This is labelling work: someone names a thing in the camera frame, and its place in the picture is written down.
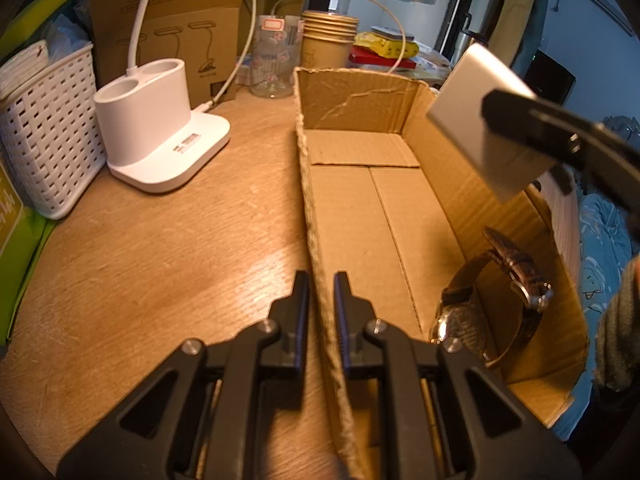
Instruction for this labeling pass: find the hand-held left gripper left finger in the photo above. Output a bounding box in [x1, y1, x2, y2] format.
[56, 270, 311, 480]

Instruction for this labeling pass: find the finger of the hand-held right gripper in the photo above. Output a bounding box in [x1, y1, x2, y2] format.
[481, 87, 640, 208]
[550, 165, 577, 197]

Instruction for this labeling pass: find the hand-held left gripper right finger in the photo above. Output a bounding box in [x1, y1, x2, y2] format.
[333, 271, 583, 480]

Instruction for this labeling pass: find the silver power bank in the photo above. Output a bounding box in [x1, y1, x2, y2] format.
[425, 42, 561, 204]

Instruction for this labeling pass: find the cardboard box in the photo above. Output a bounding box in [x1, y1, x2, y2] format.
[292, 66, 591, 480]

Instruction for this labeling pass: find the person's right forearm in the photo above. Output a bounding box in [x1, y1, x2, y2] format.
[594, 252, 640, 393]

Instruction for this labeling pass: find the black monitor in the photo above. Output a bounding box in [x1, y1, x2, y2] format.
[522, 52, 576, 106]

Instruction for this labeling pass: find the blue printed bedding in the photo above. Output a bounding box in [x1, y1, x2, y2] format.
[565, 115, 640, 441]

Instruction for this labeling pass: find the silver metal flask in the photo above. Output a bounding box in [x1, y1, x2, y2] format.
[452, 30, 488, 68]

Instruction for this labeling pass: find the clear plastic document folder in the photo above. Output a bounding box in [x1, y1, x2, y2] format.
[412, 42, 453, 92]

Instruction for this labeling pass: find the yellow snack packet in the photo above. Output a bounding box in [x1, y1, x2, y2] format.
[354, 31, 420, 59]

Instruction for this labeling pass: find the red book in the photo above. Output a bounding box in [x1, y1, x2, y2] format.
[348, 45, 418, 72]

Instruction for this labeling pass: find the white desk lamp base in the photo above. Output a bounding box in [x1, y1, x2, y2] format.
[93, 0, 232, 194]

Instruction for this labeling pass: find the stack of brown paper cups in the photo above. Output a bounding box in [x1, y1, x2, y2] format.
[298, 10, 361, 68]

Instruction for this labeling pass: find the clear glass jar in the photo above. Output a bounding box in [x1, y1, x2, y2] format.
[248, 15, 303, 99]

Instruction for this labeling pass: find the green paper cup packet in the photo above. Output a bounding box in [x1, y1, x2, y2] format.
[0, 0, 71, 346]

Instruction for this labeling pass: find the white woven plastic basket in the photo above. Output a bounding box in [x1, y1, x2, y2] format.
[0, 40, 108, 221]

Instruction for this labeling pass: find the brown cardboard lamp packaging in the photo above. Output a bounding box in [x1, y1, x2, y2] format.
[86, 0, 257, 111]

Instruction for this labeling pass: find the blue plastic bag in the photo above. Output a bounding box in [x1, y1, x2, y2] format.
[45, 12, 92, 57]

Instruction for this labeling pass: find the white paper pack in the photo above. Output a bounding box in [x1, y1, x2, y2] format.
[0, 40, 49, 92]

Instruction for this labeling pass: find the wristwatch with dark strap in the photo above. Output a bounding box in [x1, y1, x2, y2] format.
[429, 227, 555, 370]

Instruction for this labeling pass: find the black door frame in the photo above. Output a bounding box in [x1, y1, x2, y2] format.
[434, 0, 493, 58]

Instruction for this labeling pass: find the white charging cable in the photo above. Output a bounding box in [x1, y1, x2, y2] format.
[272, 0, 407, 75]

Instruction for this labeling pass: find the white lamp power cable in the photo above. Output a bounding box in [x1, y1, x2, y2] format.
[192, 0, 258, 113]

